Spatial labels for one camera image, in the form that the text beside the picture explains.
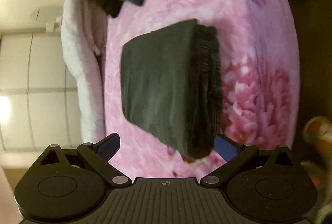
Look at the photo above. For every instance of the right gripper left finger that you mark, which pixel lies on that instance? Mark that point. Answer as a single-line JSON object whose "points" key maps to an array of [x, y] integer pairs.
{"points": [[70, 183]]}

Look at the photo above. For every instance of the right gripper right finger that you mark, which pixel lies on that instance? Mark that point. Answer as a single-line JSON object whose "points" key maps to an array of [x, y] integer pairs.
{"points": [[261, 183]]}

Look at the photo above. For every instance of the dark grey trousers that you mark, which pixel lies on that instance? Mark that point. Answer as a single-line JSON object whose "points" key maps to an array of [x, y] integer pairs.
{"points": [[171, 86]]}

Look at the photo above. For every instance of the person's hand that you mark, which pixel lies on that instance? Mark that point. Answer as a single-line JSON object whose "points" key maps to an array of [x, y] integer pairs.
{"points": [[317, 132]]}

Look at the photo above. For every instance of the white fluffy blanket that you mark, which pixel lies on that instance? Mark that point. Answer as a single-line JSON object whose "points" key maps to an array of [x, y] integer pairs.
{"points": [[83, 37]]}

